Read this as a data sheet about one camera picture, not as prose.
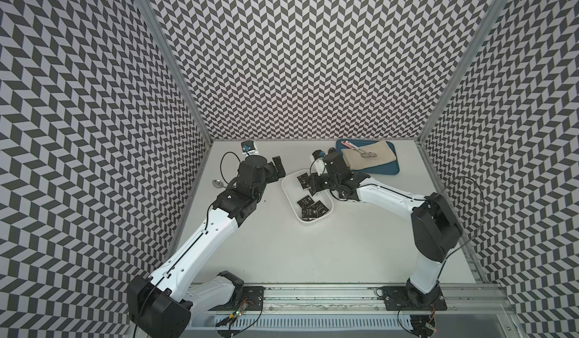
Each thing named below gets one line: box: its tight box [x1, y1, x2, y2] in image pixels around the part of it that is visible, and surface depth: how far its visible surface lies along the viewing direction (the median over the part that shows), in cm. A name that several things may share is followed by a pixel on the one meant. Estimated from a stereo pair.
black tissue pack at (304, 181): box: [297, 172, 312, 190], surface depth 89 cm
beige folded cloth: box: [340, 140, 397, 171], surface depth 111 cm
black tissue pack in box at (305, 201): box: [297, 194, 315, 209], surface depth 96 cm
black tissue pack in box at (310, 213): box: [301, 202, 319, 222], surface depth 90 cm
